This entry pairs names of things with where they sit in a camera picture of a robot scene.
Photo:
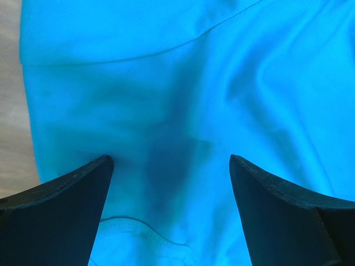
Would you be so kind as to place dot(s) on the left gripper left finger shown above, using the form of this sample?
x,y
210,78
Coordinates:
x,y
56,223

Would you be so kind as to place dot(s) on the teal t shirt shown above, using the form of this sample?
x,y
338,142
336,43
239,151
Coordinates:
x,y
170,90

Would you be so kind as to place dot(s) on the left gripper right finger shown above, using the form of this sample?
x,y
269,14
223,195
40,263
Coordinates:
x,y
285,224

